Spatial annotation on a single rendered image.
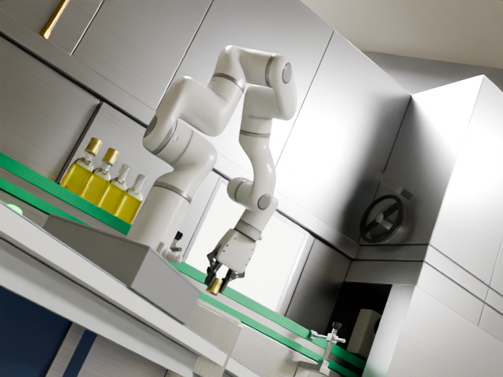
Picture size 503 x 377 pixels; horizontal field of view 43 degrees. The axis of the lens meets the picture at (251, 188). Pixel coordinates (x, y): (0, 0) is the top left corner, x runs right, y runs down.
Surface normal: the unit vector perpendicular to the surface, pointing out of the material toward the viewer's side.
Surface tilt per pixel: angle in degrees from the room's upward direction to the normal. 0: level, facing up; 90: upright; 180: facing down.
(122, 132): 90
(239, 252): 107
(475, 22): 180
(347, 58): 90
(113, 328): 90
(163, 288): 90
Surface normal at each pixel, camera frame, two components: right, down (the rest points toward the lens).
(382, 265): -0.76, -0.49
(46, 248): 0.87, 0.22
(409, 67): -0.31, -0.45
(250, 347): 0.53, -0.08
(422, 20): -0.38, 0.87
